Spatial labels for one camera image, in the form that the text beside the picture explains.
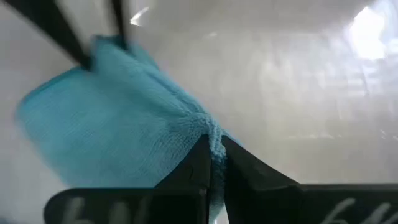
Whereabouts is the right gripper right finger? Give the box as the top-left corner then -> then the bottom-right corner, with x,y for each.
221,135 -> 398,224

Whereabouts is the blue microfiber towel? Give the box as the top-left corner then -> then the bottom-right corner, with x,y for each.
15,34 -> 240,224

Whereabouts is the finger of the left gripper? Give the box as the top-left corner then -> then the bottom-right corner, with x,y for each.
110,0 -> 130,51
2,0 -> 94,71

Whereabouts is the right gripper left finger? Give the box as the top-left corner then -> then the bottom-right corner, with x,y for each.
43,134 -> 213,224

